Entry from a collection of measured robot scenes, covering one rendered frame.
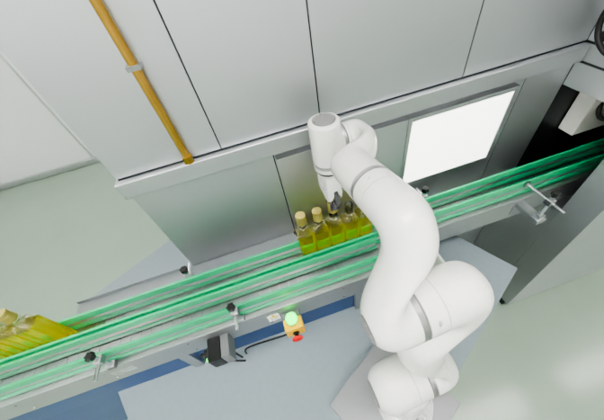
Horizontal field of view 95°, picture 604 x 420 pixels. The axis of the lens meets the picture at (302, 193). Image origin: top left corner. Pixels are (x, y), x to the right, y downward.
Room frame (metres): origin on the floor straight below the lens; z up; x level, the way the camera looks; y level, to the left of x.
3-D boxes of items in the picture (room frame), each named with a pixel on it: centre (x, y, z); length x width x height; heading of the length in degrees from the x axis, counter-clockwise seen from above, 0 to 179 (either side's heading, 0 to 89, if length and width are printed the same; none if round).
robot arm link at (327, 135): (0.60, -0.10, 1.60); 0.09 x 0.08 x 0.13; 100
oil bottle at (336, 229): (0.60, -0.09, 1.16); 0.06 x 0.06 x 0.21; 8
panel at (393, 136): (0.78, -0.39, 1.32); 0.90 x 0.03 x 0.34; 97
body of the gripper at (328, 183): (0.60, -0.09, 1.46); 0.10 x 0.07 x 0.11; 8
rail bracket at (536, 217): (0.58, -0.92, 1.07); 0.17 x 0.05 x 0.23; 7
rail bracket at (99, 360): (0.32, 0.76, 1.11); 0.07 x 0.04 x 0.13; 7
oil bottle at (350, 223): (0.61, -0.15, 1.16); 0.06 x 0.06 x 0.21; 7
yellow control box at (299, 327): (0.38, 0.14, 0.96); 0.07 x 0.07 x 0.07; 7
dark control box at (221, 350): (0.34, 0.42, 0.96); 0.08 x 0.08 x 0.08; 7
